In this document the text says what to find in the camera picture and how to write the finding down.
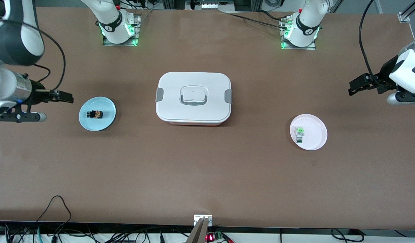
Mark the white lidded lunch box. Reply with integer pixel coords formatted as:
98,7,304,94
155,72,233,126

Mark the light blue plate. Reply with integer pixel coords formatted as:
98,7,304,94
79,97,117,132

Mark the pale pink plate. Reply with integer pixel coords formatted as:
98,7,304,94
290,114,328,151

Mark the aluminium profile bar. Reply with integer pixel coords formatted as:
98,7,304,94
186,217,210,243

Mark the circuit board with red display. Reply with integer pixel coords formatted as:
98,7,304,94
206,231,225,242

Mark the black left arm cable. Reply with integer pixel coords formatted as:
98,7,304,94
359,0,396,89

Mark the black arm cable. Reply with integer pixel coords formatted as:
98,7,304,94
25,29,66,92
359,0,396,89

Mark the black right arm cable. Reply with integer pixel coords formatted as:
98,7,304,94
25,29,66,92

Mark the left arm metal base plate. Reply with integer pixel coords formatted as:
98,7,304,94
280,17,317,50

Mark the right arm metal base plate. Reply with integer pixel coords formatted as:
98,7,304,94
102,13,142,46

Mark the thin black looped cable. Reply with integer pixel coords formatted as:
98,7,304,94
35,195,72,233

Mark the black cable to base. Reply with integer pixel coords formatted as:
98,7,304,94
227,11,289,30

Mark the black coiled floor cable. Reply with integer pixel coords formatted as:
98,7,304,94
330,228,363,242

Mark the white table edge bracket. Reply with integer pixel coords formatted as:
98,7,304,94
194,215,213,227

